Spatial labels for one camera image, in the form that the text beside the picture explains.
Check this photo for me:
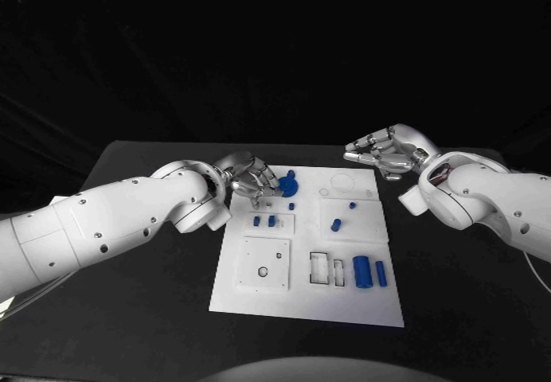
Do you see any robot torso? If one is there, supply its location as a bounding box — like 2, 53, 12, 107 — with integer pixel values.
204, 356, 444, 382

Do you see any thick long blue cylinder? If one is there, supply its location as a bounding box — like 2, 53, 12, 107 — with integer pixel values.
351, 255, 373, 290

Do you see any white task board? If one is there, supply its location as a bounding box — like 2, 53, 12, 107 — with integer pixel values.
207, 165, 406, 329

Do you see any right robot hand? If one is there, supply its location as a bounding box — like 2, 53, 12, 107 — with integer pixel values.
341, 123, 442, 182

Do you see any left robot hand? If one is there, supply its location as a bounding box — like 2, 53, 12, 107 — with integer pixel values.
211, 150, 288, 210

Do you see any white cable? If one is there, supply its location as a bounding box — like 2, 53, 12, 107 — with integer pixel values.
520, 250, 551, 295

